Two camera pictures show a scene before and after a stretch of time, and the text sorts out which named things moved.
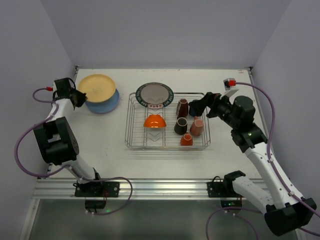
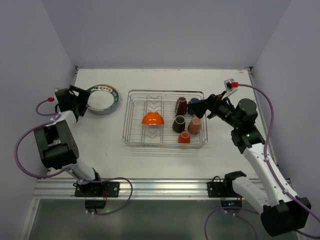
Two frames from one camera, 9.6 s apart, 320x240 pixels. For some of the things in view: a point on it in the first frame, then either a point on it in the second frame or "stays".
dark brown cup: [182, 110] stays
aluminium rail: [54, 189] stays
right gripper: [210, 104] stays
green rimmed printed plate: [154, 95] to [103, 99]
